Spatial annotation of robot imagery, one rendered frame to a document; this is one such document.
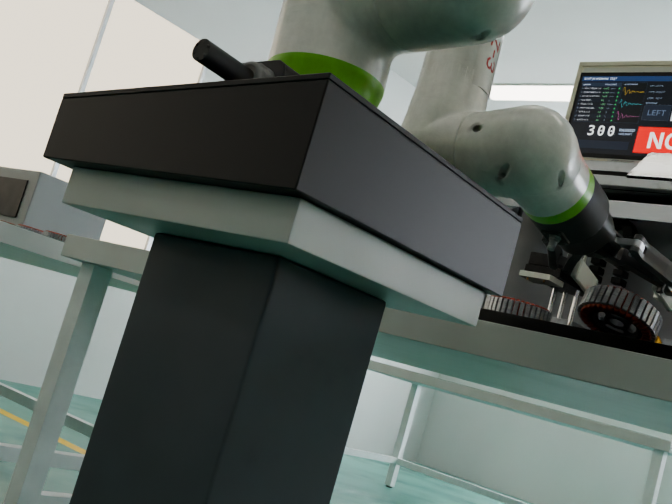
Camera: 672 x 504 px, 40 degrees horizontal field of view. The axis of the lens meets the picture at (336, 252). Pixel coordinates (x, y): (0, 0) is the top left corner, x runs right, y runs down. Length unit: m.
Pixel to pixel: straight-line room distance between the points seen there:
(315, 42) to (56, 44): 5.22
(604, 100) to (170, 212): 1.12
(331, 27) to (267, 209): 0.27
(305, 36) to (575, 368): 0.56
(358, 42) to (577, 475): 7.73
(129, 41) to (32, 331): 2.00
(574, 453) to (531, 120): 7.61
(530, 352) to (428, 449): 8.09
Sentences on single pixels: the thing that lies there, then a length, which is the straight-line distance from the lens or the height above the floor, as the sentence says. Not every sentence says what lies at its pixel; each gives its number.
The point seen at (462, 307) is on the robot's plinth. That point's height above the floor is 0.72.
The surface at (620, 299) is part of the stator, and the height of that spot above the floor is 0.82.
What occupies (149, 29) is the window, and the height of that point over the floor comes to 2.48.
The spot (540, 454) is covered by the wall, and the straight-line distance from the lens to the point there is 8.73.
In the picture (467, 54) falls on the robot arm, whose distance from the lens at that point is 1.17.
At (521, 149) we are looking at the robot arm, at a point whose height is 0.91.
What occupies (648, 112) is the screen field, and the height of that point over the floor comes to 1.22.
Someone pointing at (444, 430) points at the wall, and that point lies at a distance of 9.26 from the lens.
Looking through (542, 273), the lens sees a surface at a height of 0.88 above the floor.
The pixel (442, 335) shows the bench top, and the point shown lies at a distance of 1.34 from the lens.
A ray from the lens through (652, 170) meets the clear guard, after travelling 1.40.
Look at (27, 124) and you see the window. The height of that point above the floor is 1.55.
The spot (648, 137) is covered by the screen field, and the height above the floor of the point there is 1.17.
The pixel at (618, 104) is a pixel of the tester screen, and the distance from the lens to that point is 1.79.
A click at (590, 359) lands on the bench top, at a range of 1.22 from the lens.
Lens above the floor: 0.62
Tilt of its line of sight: 7 degrees up
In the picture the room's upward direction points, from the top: 16 degrees clockwise
